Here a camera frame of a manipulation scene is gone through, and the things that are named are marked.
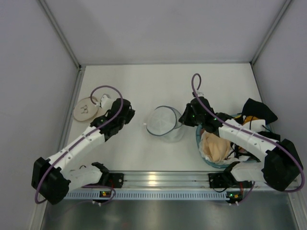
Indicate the yellow orange garment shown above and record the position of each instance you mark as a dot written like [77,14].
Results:
[249,119]

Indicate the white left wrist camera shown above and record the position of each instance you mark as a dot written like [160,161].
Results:
[105,102]

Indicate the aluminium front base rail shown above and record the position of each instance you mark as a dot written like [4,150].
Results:
[142,180]

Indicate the light blue plastic basin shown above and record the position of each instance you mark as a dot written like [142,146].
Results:
[254,126]

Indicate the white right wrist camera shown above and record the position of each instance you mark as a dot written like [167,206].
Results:
[197,93]

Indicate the perforated cable duct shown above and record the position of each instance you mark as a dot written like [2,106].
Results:
[151,195]

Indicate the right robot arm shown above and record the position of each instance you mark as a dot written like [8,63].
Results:
[278,163]

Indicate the beige mesh laundry bag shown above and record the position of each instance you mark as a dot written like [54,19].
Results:
[86,110]

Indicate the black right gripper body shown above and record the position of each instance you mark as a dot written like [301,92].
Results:
[186,116]

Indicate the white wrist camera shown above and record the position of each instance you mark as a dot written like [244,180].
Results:
[197,93]
[105,102]

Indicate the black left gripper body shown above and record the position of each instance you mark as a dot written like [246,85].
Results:
[128,112]

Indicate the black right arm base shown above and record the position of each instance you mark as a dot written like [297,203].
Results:
[236,192]

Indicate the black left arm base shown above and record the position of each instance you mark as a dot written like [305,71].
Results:
[110,182]

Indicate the aluminium frame rail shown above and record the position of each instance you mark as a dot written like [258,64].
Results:
[59,32]

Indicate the black bra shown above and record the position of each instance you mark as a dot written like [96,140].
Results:
[259,110]

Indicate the black strappy garment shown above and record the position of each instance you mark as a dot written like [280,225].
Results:
[271,136]

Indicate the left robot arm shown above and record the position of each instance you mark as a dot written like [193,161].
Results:
[56,176]

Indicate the beige bra in basin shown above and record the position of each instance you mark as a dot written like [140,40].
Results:
[214,148]

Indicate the white mesh laundry bag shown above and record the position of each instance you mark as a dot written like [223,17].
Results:
[163,123]

